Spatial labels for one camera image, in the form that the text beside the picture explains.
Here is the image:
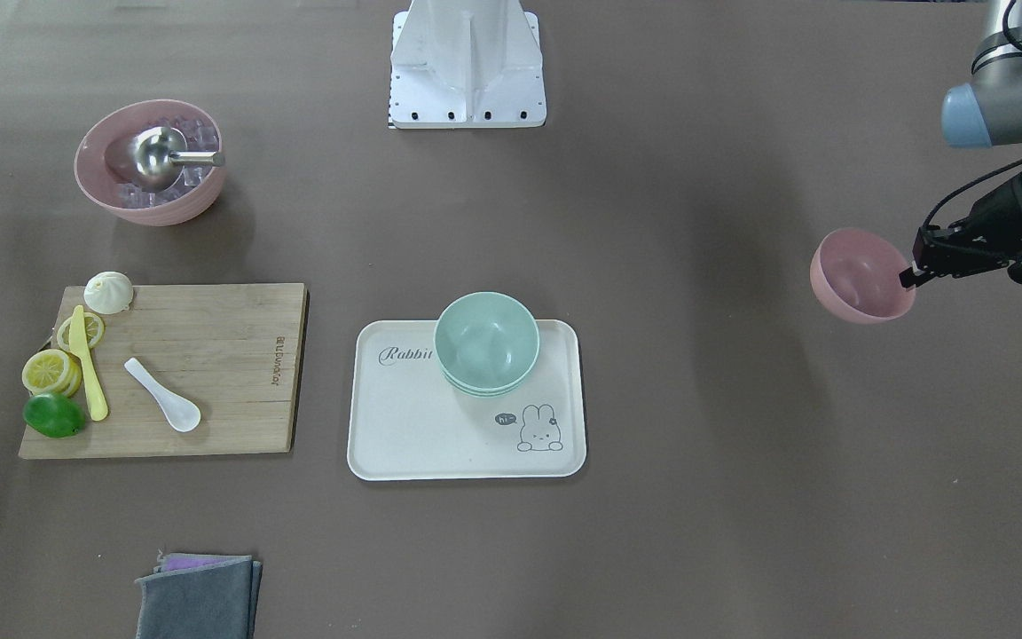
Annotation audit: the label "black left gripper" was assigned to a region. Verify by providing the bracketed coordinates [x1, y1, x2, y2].
[900, 177, 1022, 288]

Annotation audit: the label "small pink bowl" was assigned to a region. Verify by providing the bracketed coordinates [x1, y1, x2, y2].
[808, 227, 916, 325]

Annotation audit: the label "white ceramic spoon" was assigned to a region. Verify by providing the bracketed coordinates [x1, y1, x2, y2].
[124, 359, 202, 433]

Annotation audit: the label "large pink bowl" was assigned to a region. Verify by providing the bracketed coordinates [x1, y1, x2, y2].
[74, 99, 226, 226]

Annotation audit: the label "stacked green bowls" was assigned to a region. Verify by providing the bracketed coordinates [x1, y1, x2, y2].
[433, 291, 542, 397]

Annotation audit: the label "cream rabbit tray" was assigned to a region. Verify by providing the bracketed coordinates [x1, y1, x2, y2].
[346, 319, 587, 481]

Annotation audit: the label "wooden cutting board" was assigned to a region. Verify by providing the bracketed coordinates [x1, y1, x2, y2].
[18, 283, 308, 460]

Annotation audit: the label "metal ice scoop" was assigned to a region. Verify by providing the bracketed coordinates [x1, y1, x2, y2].
[103, 126, 224, 193]

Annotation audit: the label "grey folded cloth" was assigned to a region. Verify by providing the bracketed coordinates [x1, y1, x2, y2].
[135, 553, 263, 638]

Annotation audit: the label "white steamed bun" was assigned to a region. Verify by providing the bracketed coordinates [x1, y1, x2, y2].
[83, 271, 135, 315]

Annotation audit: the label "lemon thin slice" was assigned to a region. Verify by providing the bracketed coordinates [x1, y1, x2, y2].
[54, 311, 106, 352]

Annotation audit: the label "yellow plastic knife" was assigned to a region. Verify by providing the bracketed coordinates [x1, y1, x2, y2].
[67, 304, 109, 422]

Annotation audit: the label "lemon half slice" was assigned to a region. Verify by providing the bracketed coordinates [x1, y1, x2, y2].
[21, 349, 83, 397]

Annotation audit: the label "green lime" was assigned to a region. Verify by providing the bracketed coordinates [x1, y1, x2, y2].
[24, 392, 86, 439]

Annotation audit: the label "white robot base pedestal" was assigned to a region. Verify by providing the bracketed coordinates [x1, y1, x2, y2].
[387, 1, 547, 130]

